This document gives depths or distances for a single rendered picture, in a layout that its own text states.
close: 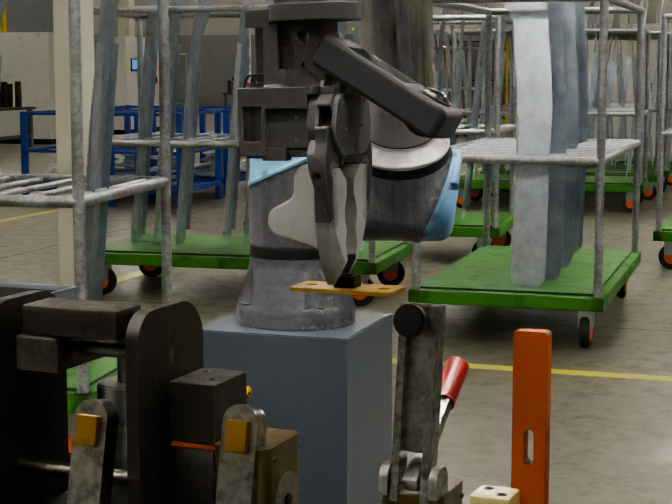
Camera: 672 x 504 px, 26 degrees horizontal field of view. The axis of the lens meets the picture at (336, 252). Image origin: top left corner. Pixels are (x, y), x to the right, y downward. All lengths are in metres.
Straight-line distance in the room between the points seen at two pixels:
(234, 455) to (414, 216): 0.51
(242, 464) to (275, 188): 0.51
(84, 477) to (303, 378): 0.42
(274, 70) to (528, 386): 0.35
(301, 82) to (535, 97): 6.49
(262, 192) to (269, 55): 0.69
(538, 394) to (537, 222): 6.32
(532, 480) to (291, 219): 0.33
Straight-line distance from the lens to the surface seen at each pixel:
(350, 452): 1.78
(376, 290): 1.10
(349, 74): 1.09
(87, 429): 1.42
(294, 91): 1.09
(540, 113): 7.57
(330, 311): 1.79
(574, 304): 7.36
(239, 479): 1.37
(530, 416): 1.25
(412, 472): 1.29
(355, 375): 1.78
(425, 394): 1.28
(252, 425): 1.36
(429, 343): 1.27
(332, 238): 1.09
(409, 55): 1.67
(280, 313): 1.78
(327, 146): 1.07
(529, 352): 1.24
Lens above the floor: 1.42
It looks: 7 degrees down
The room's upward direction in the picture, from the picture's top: straight up
